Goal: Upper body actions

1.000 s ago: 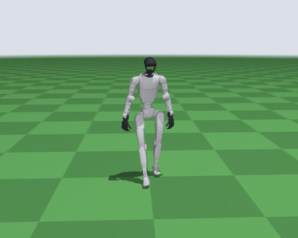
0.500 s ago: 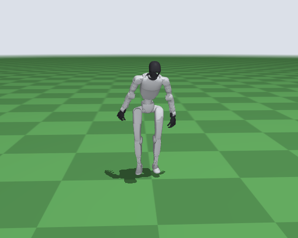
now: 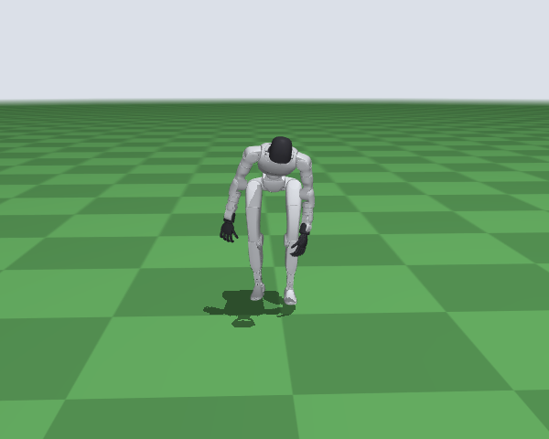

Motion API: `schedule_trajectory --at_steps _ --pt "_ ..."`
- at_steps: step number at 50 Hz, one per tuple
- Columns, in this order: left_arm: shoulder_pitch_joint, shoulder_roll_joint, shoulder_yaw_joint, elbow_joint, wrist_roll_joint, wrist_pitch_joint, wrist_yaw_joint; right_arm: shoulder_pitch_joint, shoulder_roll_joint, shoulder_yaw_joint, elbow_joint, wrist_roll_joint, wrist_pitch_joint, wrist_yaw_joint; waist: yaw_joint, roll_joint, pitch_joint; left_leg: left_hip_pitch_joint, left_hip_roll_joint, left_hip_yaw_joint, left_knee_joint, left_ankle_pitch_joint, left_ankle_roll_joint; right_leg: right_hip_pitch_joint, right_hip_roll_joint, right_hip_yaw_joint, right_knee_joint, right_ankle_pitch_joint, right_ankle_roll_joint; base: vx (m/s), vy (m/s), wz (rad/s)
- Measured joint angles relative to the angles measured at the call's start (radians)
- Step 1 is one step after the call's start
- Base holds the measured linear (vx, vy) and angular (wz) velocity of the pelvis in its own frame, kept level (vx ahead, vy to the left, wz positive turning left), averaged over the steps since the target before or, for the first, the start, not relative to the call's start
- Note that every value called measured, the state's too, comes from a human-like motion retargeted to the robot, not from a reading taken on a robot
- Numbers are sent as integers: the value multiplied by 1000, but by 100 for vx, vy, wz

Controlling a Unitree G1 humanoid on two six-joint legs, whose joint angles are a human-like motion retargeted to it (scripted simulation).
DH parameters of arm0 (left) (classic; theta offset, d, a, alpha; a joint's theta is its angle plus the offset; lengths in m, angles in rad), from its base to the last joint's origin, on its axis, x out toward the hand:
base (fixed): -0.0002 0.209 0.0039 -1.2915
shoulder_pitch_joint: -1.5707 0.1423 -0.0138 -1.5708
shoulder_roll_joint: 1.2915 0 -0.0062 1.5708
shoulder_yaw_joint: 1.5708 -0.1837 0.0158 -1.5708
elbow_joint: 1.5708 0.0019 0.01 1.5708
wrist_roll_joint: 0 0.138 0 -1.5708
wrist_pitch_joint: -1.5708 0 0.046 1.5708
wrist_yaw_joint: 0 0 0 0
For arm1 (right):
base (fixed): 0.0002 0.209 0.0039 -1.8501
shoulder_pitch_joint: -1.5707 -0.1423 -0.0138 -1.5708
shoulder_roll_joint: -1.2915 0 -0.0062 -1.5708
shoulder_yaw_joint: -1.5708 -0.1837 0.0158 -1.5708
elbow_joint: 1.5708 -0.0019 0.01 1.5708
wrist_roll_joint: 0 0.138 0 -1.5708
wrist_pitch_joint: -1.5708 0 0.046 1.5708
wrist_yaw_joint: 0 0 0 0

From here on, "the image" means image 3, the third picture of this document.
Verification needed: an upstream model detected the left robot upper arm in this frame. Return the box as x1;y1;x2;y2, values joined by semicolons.
296;152;314;201

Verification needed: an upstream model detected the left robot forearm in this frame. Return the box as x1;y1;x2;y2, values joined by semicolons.
299;189;315;232

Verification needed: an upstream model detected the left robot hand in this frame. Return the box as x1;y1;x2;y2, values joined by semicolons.
290;223;310;257

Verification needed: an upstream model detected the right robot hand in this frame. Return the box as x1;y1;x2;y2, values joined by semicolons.
220;213;239;242

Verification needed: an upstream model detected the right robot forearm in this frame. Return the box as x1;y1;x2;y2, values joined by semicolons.
224;178;241;220

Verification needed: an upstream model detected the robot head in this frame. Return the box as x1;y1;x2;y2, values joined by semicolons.
266;136;292;164

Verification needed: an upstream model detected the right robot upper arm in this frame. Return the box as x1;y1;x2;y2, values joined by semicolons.
234;145;262;190

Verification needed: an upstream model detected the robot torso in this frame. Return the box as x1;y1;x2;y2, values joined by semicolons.
258;143;298;192

